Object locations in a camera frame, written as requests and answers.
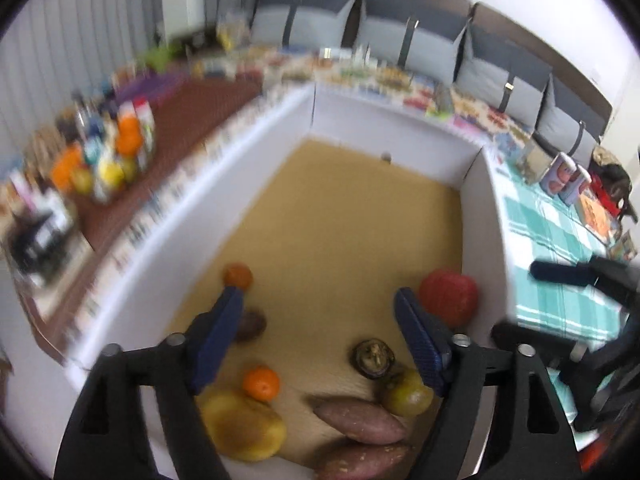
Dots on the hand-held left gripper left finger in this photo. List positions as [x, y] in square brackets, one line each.
[220, 330]

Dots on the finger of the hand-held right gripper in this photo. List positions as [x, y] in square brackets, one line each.
[555, 272]
[525, 335]

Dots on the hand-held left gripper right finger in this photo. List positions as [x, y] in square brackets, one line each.
[420, 340]

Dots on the dark purple round fruit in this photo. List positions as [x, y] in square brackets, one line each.
[252, 324]
[372, 357]

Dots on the red apple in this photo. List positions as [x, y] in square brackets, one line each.
[448, 295]

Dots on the small orange tangerine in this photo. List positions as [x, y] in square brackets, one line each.
[261, 382]
[237, 276]

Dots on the green-brown round fruit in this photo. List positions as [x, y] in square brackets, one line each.
[405, 397]

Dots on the yellow round fruit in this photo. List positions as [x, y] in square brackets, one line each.
[245, 427]

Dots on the brown sweet potato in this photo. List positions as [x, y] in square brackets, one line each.
[360, 422]
[360, 460]

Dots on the white cardboard box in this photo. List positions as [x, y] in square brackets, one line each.
[350, 220]

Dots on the green checked tablecloth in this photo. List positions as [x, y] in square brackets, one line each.
[550, 230]

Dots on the orange book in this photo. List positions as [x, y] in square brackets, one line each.
[595, 212]

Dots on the colourful small packet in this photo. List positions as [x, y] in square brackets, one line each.
[625, 249]

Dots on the dark cloth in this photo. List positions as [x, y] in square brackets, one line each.
[612, 182]

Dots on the clear plastic container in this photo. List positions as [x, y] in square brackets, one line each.
[532, 160]

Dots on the grey cushion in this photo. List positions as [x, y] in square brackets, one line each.
[570, 120]
[500, 77]
[300, 22]
[410, 42]

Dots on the black device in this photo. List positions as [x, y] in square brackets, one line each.
[35, 240]

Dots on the group of colourful bottles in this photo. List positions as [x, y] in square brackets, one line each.
[105, 150]

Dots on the brown mat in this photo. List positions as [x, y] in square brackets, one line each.
[200, 110]

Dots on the grey window blinds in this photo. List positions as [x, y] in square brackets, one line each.
[75, 35]

